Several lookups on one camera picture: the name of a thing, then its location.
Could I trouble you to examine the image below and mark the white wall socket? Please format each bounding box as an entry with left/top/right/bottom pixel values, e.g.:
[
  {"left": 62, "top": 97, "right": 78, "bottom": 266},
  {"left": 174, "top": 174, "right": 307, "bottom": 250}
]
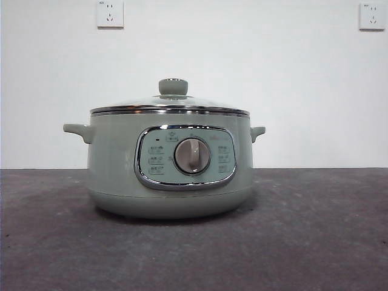
[
  {"left": 359, "top": 2, "right": 386, "bottom": 32},
  {"left": 96, "top": 0, "right": 125, "bottom": 30}
]

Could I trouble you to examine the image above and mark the sage green electric pot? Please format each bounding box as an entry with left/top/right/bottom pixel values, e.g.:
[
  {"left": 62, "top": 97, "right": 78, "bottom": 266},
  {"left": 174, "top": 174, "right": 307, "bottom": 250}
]
[{"left": 62, "top": 112, "right": 267, "bottom": 219}]

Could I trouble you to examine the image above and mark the glass lid with green knob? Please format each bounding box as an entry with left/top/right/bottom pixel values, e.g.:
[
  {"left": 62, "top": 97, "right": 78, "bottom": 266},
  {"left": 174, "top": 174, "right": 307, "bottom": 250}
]
[{"left": 90, "top": 78, "right": 252, "bottom": 116}]

